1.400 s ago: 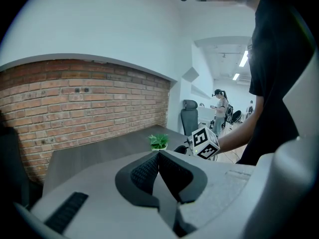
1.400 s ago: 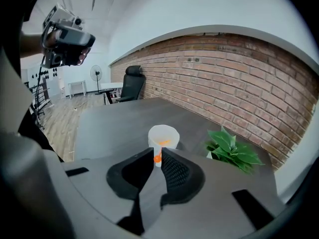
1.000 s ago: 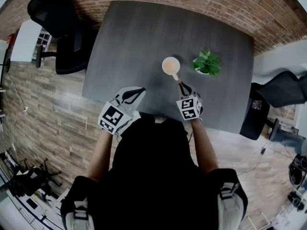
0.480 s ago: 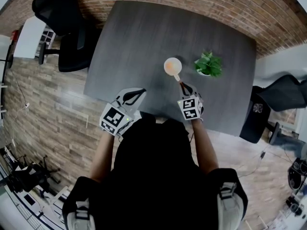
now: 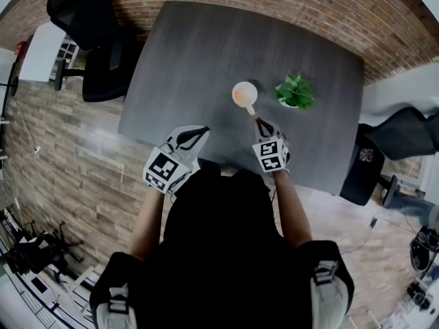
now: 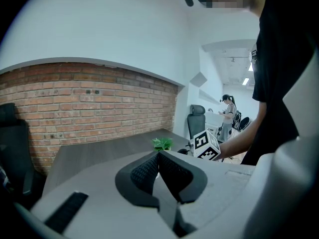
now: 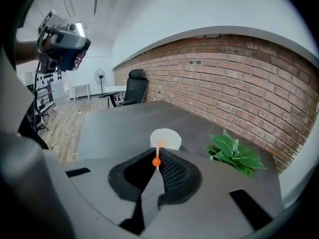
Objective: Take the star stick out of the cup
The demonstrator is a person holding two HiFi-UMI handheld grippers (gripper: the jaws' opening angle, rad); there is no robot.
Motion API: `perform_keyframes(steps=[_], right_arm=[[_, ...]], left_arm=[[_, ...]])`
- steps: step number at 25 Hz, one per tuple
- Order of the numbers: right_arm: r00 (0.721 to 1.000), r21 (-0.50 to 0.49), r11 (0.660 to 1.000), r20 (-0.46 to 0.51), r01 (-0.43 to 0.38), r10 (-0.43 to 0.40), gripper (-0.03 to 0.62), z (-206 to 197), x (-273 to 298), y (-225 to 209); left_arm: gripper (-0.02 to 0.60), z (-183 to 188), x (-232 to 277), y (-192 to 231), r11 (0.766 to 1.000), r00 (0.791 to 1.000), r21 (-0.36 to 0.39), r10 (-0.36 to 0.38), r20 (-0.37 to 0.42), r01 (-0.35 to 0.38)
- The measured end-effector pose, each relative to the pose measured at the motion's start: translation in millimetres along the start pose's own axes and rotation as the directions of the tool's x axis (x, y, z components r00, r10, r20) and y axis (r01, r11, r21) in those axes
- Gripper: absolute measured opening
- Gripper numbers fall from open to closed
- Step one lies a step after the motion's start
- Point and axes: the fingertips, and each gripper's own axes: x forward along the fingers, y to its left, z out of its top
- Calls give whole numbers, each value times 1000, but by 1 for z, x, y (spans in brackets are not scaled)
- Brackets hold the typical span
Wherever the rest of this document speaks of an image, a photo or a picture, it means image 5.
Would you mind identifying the black mesh office chair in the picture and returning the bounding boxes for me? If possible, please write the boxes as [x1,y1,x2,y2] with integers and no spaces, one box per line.
[46,0,145,103]
[394,106,439,157]
[338,113,429,207]

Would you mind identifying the green plant in white pot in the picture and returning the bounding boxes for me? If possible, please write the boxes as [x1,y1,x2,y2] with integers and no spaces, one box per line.
[274,73,317,111]

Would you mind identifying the black glossy helmet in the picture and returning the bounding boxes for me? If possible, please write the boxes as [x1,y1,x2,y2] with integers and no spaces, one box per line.
[410,240,431,272]

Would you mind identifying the white desk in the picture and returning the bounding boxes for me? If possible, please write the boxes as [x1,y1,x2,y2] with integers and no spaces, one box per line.
[19,21,80,84]

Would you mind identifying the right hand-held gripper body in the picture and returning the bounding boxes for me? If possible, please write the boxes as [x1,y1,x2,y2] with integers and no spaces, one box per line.
[251,132,292,174]

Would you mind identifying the black swivel chair base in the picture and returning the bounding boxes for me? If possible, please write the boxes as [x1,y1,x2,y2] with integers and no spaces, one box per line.
[12,219,84,274]

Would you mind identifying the person's left forearm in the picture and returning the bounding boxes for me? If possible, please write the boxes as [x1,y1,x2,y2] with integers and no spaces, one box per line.
[128,187,173,262]

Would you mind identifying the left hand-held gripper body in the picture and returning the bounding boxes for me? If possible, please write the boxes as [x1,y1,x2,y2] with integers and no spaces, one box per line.
[142,136,195,195]

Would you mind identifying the person's right forearm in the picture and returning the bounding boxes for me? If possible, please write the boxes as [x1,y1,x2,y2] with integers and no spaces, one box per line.
[272,169,313,250]

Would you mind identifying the white cup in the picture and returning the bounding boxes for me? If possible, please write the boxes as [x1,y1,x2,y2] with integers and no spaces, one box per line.
[232,80,259,115]

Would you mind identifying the person's black clothed body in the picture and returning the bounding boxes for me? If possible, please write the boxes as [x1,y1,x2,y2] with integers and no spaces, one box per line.
[88,159,356,329]

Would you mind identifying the grey shoulder strap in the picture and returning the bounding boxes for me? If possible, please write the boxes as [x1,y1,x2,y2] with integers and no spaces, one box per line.
[93,284,138,329]
[310,260,351,329]

